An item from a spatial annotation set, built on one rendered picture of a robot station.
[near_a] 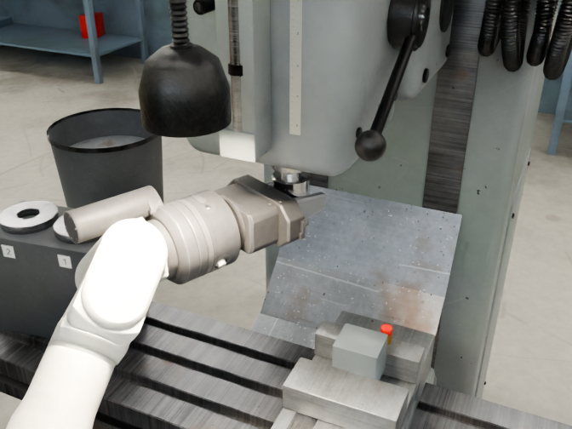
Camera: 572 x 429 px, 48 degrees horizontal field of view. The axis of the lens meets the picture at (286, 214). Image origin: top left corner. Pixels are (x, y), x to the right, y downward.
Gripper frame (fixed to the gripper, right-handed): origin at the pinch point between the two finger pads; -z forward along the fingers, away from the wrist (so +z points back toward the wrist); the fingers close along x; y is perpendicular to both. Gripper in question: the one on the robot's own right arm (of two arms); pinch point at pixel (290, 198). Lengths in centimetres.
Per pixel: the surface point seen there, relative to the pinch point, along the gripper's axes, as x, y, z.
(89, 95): 415, 121, -154
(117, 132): 207, 71, -75
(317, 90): -9.9, -17.2, 5.6
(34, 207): 43.8, 13.0, 17.1
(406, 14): -10.2, -22.9, -6.2
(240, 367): 9.9, 32.9, 1.3
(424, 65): -5.6, -15.1, -16.1
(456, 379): -2, 53, -42
